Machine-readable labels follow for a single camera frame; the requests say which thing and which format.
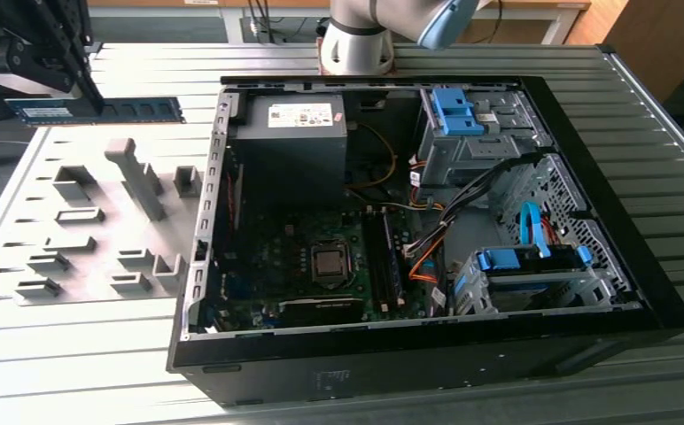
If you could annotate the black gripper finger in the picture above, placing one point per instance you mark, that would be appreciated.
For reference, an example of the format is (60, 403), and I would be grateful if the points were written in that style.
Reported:
(82, 44)

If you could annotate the blue RAM stick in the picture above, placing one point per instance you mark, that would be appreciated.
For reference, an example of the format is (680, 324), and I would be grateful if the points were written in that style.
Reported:
(141, 110)

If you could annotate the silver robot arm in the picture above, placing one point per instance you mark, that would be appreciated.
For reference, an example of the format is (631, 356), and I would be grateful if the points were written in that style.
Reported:
(357, 48)

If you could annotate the black RAM slot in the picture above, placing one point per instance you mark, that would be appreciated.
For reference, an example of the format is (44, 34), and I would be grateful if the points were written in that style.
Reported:
(372, 265)

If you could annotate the white power supply label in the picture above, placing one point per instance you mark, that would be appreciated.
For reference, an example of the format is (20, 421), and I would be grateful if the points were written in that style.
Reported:
(304, 115)

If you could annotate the dark grey power supply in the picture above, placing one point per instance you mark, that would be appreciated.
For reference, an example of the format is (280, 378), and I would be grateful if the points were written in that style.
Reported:
(295, 133)

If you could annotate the grey parts rack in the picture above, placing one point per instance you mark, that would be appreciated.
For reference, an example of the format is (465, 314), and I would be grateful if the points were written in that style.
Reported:
(112, 230)

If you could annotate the green motherboard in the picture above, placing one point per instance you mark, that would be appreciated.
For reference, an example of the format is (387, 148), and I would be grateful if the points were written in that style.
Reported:
(272, 261)

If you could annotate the CPU socket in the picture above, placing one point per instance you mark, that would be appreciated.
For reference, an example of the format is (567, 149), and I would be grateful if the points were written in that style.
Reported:
(315, 265)

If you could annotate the tall blue disk carrier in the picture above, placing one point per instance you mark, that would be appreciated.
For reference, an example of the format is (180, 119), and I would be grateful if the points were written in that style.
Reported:
(455, 110)

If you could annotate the silver CPU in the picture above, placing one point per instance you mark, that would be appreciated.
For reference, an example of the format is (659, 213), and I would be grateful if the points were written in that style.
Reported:
(331, 263)

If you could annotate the black graphics card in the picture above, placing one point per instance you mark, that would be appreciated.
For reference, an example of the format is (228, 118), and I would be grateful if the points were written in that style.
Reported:
(319, 310)

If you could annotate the grey metal drive cage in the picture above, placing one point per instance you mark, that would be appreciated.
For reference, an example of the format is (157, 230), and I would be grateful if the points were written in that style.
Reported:
(484, 152)

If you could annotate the hard disk in blue carrier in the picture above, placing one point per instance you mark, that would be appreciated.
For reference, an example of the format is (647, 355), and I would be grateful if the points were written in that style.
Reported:
(504, 259)

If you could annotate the black PC case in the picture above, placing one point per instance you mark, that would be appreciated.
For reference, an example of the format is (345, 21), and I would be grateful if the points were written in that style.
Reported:
(377, 363)

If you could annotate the tan wooden panel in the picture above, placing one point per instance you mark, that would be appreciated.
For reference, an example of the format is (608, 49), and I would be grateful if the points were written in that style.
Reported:
(599, 17)

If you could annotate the grey metal disk bay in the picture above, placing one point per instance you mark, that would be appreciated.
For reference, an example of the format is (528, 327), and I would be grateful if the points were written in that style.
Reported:
(555, 280)

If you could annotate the brown wooden cabinet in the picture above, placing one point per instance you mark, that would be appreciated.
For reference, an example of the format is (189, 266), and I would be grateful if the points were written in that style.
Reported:
(662, 35)

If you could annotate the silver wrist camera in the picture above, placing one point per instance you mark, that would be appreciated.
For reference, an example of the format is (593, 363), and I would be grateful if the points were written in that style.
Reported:
(17, 84)

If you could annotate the white frame desk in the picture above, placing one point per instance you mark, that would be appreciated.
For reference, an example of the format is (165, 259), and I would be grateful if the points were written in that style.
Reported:
(561, 26)

